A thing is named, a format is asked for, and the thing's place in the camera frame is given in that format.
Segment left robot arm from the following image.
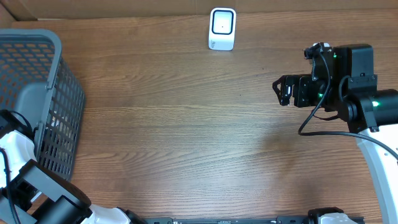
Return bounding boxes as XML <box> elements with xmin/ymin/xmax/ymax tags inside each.
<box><xmin>1</xmin><ymin>110</ymin><xmax>145</xmax><ymax>224</ymax></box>

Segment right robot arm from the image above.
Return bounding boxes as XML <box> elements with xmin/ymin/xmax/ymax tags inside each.
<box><xmin>272</xmin><ymin>42</ymin><xmax>397</xmax><ymax>223</ymax></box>

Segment white barcode scanner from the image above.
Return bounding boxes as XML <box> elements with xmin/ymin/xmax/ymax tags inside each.
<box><xmin>208</xmin><ymin>7</ymin><xmax>236</xmax><ymax>51</ymax></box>

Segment grey plastic mesh basket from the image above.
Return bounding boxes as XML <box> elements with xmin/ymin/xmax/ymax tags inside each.
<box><xmin>1</xmin><ymin>29</ymin><xmax>86</xmax><ymax>180</ymax></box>

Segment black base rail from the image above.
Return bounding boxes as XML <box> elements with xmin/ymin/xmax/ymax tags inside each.
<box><xmin>144</xmin><ymin>215</ymin><xmax>320</xmax><ymax>224</ymax></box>

